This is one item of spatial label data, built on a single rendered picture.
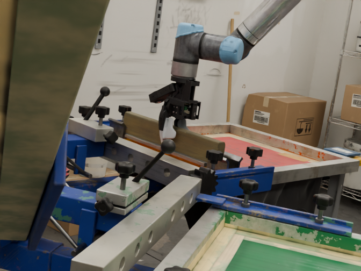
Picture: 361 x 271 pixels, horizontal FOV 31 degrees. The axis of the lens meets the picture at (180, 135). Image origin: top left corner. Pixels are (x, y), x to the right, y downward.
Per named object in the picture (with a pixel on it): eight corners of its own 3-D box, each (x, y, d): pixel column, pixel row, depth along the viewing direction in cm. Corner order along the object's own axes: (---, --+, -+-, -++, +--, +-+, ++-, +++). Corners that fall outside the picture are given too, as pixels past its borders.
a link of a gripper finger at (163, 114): (158, 130, 186) (167, 100, 186) (155, 128, 187) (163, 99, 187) (170, 132, 190) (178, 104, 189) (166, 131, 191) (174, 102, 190)
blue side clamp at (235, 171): (257, 185, 184) (261, 162, 183) (271, 190, 181) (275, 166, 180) (182, 197, 163) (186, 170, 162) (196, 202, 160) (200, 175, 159)
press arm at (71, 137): (89, 151, 176) (92, 133, 175) (103, 156, 172) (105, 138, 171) (34, 155, 164) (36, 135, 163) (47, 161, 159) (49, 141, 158)
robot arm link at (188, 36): (201, 25, 179) (173, 21, 181) (195, 65, 181) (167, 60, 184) (210, 26, 186) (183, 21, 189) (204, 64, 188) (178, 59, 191)
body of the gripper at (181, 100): (180, 122, 183) (186, 80, 181) (159, 115, 189) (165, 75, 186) (199, 121, 188) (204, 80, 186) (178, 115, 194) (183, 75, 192)
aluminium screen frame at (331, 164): (228, 131, 255) (229, 121, 255) (358, 171, 215) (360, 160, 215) (59, 140, 200) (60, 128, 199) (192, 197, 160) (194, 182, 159)
